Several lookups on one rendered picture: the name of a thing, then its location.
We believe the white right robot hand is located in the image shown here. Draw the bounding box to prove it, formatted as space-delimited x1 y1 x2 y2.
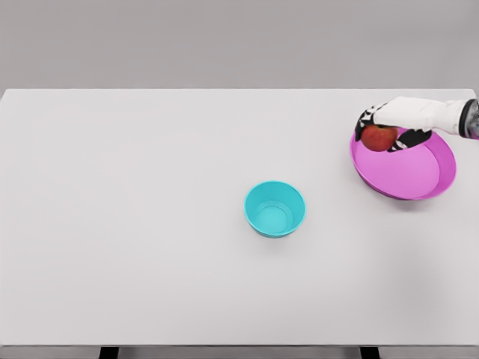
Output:
354 96 438 153

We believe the red apple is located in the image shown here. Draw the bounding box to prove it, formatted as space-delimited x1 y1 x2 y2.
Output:
360 125 399 153

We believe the pink plate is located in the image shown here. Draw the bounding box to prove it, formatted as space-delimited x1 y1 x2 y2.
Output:
350 126 457 203

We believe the blue bowl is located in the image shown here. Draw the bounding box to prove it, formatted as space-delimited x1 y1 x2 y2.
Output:
244 180 307 239

